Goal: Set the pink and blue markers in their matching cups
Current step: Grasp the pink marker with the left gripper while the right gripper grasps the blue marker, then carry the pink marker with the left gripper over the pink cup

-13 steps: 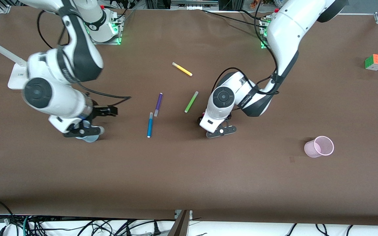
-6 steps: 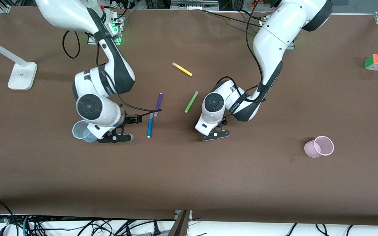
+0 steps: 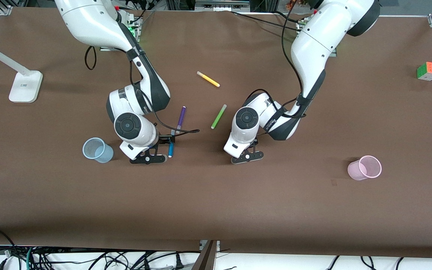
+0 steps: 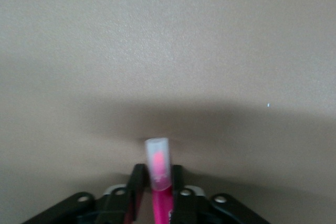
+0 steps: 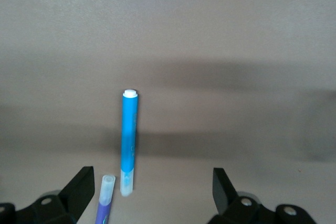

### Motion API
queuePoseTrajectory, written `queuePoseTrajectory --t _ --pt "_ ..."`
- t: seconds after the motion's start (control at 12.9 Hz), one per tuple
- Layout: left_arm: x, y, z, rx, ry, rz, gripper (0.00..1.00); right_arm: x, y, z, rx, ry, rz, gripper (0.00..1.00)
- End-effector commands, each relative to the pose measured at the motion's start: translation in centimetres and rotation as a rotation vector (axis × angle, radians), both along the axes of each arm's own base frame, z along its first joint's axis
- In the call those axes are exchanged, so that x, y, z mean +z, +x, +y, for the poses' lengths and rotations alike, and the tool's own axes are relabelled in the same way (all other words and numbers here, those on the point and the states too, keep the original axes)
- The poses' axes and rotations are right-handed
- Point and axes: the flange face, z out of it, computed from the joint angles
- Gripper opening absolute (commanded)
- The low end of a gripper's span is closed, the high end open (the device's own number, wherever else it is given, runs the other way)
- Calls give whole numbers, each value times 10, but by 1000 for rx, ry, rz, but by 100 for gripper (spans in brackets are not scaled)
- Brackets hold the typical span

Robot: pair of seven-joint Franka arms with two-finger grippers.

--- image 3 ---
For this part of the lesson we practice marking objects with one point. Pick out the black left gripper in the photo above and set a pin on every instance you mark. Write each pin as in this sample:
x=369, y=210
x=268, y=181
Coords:
x=255, y=143

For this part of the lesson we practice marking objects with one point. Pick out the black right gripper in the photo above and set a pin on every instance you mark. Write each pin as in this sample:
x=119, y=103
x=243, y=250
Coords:
x=164, y=141

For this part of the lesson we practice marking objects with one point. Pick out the blue marker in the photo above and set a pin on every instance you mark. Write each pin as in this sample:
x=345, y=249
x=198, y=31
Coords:
x=171, y=150

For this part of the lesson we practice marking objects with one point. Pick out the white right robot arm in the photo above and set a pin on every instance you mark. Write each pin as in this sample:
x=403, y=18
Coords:
x=88, y=22

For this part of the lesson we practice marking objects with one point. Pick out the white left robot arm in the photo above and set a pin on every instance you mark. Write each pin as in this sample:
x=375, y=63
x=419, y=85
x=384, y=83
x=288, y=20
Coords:
x=313, y=48

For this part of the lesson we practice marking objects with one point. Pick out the blue translucent plastic cup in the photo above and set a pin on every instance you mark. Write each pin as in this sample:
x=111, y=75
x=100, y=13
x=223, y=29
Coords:
x=101, y=153

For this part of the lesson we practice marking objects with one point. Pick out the green highlighter marker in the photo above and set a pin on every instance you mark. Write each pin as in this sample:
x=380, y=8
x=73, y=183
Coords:
x=219, y=116

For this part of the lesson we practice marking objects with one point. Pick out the purple marker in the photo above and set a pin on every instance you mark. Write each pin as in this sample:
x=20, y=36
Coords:
x=181, y=118

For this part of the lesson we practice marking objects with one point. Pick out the yellow highlighter marker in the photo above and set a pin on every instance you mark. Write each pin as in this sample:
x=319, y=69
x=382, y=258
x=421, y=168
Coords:
x=208, y=79

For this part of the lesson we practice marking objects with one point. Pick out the pink translucent plastic cup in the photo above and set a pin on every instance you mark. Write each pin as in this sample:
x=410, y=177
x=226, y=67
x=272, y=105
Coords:
x=358, y=170

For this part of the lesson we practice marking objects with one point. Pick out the white desk lamp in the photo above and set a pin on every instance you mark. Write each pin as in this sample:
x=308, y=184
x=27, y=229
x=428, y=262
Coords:
x=24, y=86

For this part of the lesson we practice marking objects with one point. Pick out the colourful puzzle cube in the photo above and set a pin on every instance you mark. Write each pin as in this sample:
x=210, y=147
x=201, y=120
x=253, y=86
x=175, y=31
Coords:
x=428, y=71

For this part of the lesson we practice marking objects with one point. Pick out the brown wooden post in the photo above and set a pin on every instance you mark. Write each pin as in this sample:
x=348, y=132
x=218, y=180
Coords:
x=204, y=258

